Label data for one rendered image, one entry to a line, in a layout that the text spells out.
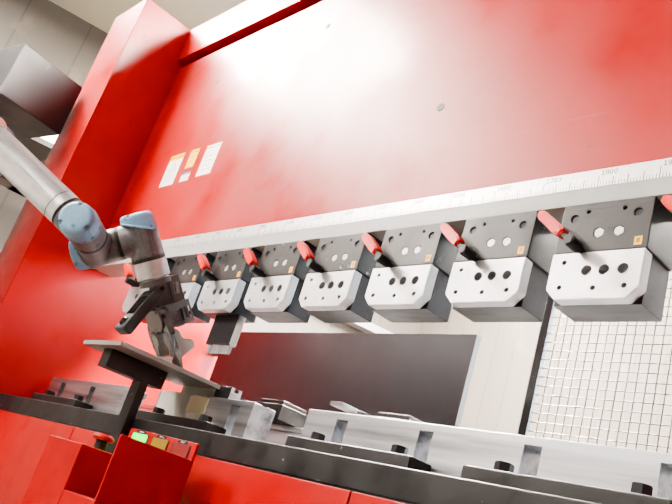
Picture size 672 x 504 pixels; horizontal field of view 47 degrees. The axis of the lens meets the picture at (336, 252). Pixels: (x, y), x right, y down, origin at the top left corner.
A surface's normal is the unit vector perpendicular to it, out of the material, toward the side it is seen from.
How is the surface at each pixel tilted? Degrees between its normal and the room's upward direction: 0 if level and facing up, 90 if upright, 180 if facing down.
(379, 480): 90
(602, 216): 90
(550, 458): 90
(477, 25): 90
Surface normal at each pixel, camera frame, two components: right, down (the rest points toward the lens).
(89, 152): 0.67, -0.07
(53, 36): 0.50, -0.17
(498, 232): -0.69, -0.44
